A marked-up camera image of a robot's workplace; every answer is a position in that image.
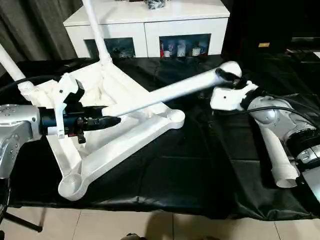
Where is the white plastic table top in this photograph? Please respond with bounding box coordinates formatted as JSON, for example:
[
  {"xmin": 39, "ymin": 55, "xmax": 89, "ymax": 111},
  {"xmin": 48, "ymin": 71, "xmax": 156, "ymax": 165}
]
[{"xmin": 18, "ymin": 59, "xmax": 186, "ymax": 202}]

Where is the white plastic table leg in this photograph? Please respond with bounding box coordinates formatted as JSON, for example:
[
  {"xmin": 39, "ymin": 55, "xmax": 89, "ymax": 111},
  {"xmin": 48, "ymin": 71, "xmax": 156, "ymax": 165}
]
[
  {"xmin": 82, "ymin": 0, "xmax": 114, "ymax": 66},
  {"xmin": 261, "ymin": 127, "xmax": 300, "ymax": 189},
  {"xmin": 104, "ymin": 60, "xmax": 243, "ymax": 119},
  {"xmin": 0, "ymin": 44, "xmax": 35, "ymax": 94}
]

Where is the black work mat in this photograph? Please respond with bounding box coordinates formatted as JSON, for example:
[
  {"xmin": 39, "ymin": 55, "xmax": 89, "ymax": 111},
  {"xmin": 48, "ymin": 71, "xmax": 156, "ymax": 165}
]
[{"xmin": 0, "ymin": 53, "xmax": 320, "ymax": 221}]

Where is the white cabinet with glass doors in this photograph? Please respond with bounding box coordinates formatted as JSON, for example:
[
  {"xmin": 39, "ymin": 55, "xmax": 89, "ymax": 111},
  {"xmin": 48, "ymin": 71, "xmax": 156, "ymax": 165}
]
[{"xmin": 63, "ymin": 0, "xmax": 230, "ymax": 60}]

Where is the grey curtain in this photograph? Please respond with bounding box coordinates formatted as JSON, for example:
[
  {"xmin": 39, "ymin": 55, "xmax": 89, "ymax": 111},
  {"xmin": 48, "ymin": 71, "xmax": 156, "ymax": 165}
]
[{"xmin": 0, "ymin": 0, "xmax": 83, "ymax": 76}]

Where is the black tripod leg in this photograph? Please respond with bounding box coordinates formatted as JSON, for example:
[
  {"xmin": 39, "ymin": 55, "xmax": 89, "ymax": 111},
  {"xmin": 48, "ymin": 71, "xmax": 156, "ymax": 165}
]
[{"xmin": 4, "ymin": 211, "xmax": 44, "ymax": 233}]

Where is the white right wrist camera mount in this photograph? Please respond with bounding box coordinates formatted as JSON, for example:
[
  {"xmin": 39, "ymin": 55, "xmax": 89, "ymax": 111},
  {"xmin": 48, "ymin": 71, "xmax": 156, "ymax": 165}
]
[{"xmin": 210, "ymin": 79, "xmax": 260, "ymax": 112}]

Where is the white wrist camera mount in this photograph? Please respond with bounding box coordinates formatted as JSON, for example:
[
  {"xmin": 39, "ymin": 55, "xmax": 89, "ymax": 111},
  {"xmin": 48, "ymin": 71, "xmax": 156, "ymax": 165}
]
[
  {"xmin": 46, "ymin": 73, "xmax": 86, "ymax": 140},
  {"xmin": 210, "ymin": 79, "xmax": 260, "ymax": 112}
]

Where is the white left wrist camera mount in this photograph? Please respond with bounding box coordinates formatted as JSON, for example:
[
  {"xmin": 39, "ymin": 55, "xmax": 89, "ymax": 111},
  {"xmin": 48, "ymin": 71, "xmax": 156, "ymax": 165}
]
[{"xmin": 46, "ymin": 73, "xmax": 86, "ymax": 140}]

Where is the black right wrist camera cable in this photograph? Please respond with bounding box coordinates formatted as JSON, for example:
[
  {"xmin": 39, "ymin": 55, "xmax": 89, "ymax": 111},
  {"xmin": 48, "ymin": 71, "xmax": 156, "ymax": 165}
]
[{"xmin": 247, "ymin": 91, "xmax": 320, "ymax": 114}]

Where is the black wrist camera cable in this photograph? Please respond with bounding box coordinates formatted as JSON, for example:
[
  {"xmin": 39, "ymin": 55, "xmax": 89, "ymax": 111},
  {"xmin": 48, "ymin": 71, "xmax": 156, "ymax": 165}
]
[
  {"xmin": 0, "ymin": 75, "xmax": 61, "ymax": 101},
  {"xmin": 247, "ymin": 91, "xmax": 320, "ymax": 114}
]

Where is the black left wrist camera cable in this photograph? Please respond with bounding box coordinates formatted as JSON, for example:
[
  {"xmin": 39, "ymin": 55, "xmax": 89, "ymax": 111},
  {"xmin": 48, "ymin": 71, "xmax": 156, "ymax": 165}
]
[{"xmin": 0, "ymin": 75, "xmax": 61, "ymax": 101}]

